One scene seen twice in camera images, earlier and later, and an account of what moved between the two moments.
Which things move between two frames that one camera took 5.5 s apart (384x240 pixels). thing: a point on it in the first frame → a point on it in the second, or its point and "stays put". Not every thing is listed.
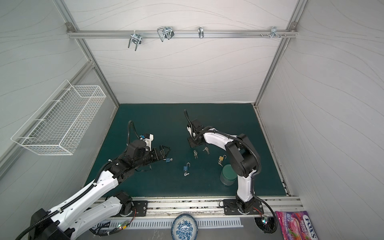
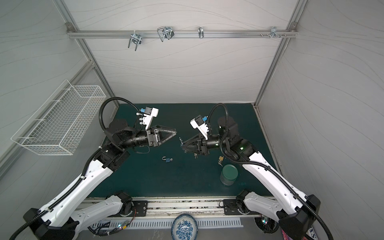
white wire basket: [59, 124] stays put
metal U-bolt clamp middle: [165, 32] stays put
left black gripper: [161, 149] → [152, 138]
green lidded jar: [228, 176] stays put
